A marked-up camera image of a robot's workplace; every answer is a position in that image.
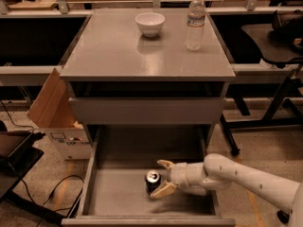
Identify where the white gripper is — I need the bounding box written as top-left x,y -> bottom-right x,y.
150,160 -> 207,200

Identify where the blue pepsi can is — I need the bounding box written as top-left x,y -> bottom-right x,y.
145,170 -> 161,194

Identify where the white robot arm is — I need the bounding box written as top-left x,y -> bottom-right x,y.
150,153 -> 303,227

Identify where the open middle drawer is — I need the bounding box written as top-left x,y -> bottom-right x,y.
62,126 -> 235,227

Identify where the closed top drawer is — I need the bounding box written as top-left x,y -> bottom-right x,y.
69,97 -> 224,125

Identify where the grey drawer cabinet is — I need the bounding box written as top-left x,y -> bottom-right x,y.
59,8 -> 237,227

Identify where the open cardboard box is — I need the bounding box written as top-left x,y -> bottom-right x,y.
27,69 -> 91,160

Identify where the black desk at left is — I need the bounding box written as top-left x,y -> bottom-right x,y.
0,122 -> 63,226

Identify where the white ceramic bowl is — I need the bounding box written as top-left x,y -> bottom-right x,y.
135,12 -> 166,37

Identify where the clear plastic water bottle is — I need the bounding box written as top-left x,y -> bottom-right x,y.
186,0 -> 205,51

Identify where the black floor cable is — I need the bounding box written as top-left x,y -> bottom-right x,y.
18,174 -> 85,227

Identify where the black desk leg frame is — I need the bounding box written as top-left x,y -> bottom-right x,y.
220,77 -> 303,156

